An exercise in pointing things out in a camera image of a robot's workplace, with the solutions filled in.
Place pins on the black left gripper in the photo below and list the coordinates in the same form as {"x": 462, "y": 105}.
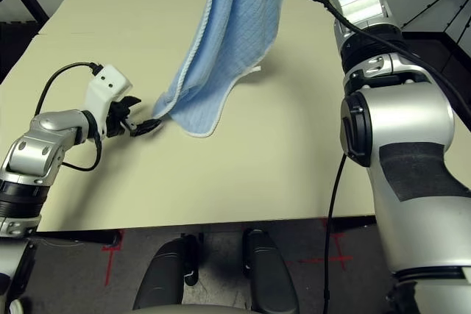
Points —
{"x": 117, "y": 123}

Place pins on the light blue white-trimmed towel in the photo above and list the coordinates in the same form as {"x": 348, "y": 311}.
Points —
{"x": 228, "y": 53}

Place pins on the black table base bar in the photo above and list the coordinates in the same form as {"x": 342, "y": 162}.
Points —
{"x": 81, "y": 237}

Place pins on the black foam floor mat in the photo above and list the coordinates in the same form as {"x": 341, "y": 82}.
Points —
{"x": 14, "y": 45}
{"x": 441, "y": 56}

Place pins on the dark grey robot left leg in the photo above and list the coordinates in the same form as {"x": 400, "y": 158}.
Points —
{"x": 162, "y": 277}

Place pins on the grey robot torso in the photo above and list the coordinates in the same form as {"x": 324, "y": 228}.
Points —
{"x": 198, "y": 309}

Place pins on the black tripod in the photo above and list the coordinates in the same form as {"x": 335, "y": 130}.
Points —
{"x": 430, "y": 6}

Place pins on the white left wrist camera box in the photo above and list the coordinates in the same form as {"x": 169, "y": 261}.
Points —
{"x": 106, "y": 86}

